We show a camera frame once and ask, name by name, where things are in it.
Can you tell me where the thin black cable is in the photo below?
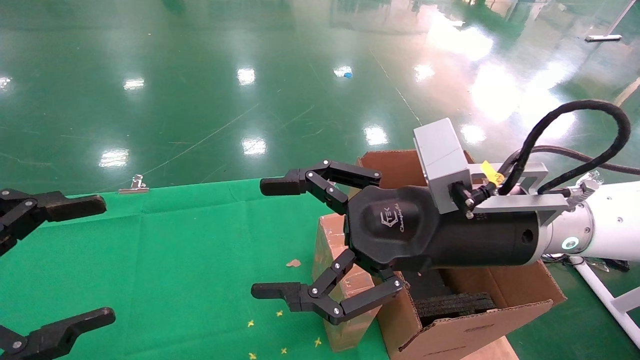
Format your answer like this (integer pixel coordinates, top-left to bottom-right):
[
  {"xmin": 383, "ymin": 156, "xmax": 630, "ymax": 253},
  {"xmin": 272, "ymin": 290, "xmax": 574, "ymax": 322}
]
[{"xmin": 500, "ymin": 144, "xmax": 640, "ymax": 177}]

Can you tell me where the silver cable connector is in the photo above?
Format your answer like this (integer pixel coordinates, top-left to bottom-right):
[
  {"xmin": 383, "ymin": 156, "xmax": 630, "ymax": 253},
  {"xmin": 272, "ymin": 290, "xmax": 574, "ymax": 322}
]
[{"xmin": 567, "ymin": 170, "xmax": 601, "ymax": 207}]

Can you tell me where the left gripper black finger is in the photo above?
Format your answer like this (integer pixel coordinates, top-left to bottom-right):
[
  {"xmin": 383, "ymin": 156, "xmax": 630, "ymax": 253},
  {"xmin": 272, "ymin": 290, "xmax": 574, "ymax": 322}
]
[
  {"xmin": 0, "ymin": 188, "xmax": 107, "ymax": 257},
  {"xmin": 0, "ymin": 306, "xmax": 117, "ymax": 360}
]

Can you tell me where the green table cloth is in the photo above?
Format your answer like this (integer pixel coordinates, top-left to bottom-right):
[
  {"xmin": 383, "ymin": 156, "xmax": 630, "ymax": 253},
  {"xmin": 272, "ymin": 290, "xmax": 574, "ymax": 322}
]
[{"xmin": 0, "ymin": 174, "xmax": 391, "ymax": 360}]

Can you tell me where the flat black foam strip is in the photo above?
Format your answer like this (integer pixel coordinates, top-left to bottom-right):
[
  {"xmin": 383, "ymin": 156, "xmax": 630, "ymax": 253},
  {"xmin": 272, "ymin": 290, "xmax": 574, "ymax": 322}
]
[{"xmin": 414, "ymin": 292, "xmax": 498, "ymax": 329}]

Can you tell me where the small brown cardboard box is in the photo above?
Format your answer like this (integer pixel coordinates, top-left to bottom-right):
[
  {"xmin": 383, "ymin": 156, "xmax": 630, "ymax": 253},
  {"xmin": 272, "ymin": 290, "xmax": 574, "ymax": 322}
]
[{"xmin": 312, "ymin": 213, "xmax": 382, "ymax": 353}]

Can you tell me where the yellow cable tag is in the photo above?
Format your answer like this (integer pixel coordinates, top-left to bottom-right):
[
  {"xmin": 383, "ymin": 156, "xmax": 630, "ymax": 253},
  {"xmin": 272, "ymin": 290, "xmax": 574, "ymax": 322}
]
[{"xmin": 480, "ymin": 160, "xmax": 506, "ymax": 186}]

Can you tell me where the white tube frame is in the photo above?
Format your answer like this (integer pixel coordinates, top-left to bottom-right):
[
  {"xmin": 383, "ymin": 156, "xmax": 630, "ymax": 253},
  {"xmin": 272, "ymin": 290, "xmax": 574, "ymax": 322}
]
[{"xmin": 572, "ymin": 257, "xmax": 640, "ymax": 347}]

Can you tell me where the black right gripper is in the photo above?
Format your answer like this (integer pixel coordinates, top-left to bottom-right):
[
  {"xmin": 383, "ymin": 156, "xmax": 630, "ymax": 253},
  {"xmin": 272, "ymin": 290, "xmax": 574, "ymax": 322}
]
[{"xmin": 250, "ymin": 159, "xmax": 544, "ymax": 326}]

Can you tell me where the grey metal camera bracket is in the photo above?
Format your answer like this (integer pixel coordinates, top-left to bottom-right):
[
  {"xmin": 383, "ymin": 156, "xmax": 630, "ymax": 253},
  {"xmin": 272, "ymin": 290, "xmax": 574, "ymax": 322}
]
[{"xmin": 467, "ymin": 161, "xmax": 572, "ymax": 227}]

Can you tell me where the silver binder clip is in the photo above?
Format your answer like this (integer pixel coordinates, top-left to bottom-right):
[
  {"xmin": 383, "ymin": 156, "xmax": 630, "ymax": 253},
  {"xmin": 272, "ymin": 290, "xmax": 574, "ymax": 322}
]
[{"xmin": 118, "ymin": 174, "xmax": 150, "ymax": 195}]

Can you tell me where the large open cardboard carton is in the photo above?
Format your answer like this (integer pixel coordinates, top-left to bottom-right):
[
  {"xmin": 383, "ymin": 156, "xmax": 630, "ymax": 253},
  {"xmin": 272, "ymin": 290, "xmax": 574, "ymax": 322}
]
[{"xmin": 357, "ymin": 149, "xmax": 569, "ymax": 360}]

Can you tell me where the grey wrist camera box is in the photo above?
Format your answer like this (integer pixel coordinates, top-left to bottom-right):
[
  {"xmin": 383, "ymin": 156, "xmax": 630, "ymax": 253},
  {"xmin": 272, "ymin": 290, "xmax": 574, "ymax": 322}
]
[{"xmin": 413, "ymin": 118, "xmax": 474, "ymax": 216}]

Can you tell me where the thick black braided cable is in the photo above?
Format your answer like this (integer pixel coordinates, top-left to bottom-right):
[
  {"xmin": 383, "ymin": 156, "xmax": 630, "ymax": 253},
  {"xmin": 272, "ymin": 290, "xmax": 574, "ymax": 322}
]
[{"xmin": 497, "ymin": 99, "xmax": 632, "ymax": 197}]

